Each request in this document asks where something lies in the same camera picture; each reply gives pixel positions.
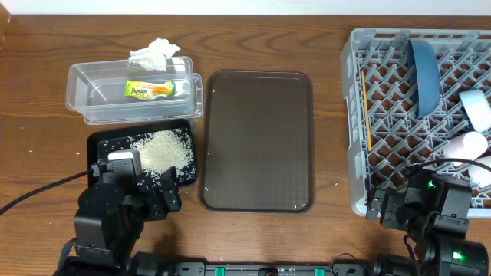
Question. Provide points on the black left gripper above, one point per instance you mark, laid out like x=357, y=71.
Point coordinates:
x=160, y=209

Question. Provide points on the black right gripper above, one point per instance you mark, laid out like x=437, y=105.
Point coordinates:
x=393, y=202

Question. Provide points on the white cup green inside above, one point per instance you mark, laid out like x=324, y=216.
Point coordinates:
x=481, y=176

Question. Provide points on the white cup pink inside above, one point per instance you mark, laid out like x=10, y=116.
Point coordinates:
x=469, y=146

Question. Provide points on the wooden chopstick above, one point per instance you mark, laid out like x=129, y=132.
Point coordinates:
x=366, y=114

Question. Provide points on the light blue small bowl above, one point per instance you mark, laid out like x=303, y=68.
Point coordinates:
x=477, y=109

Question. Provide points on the dark blue plate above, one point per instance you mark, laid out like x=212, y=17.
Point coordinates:
x=427, y=77

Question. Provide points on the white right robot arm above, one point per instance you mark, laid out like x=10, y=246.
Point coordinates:
x=433, y=213

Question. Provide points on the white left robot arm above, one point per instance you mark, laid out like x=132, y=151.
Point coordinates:
x=110, y=218

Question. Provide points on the grey dishwasher rack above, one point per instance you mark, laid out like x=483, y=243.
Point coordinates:
x=399, y=138

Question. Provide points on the white rice pile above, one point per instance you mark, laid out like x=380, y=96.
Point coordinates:
x=158, y=152

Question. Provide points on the black tray bin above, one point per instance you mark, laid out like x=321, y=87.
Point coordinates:
x=95, y=138

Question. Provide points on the brown serving tray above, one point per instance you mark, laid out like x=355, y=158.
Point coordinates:
x=259, y=142

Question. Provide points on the yellow snack wrapper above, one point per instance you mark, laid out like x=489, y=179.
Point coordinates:
x=148, y=91

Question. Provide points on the clear plastic bin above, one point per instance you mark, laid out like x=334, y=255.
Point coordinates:
x=96, y=91

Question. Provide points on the crumpled white tissue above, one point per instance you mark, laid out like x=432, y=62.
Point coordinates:
x=155, y=55

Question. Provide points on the black rail with green clamps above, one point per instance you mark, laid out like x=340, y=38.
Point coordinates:
x=342, y=265

